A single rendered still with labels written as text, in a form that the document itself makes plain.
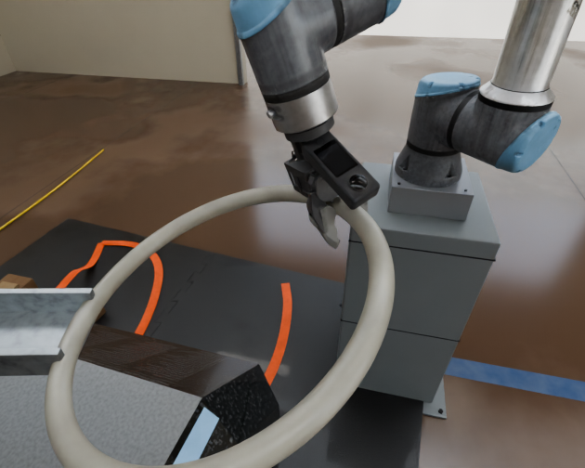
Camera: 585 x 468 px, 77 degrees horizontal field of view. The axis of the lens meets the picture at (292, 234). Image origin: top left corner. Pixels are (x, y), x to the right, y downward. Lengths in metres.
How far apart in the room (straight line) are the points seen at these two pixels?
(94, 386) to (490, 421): 1.43
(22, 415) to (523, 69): 1.17
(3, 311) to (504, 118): 1.01
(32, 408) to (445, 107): 1.10
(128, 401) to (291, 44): 0.68
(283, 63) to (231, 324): 1.56
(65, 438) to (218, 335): 1.39
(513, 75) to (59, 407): 0.96
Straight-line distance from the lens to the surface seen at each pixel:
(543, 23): 0.92
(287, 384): 1.68
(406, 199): 1.11
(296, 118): 0.48
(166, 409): 0.80
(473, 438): 1.73
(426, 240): 1.09
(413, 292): 1.22
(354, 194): 0.48
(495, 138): 0.96
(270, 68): 0.47
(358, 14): 0.51
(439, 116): 1.03
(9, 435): 0.90
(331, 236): 0.58
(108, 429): 0.82
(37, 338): 0.70
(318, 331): 1.84
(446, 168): 1.11
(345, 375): 0.37
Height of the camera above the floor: 1.48
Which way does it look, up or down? 38 degrees down
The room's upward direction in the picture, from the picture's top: 1 degrees counter-clockwise
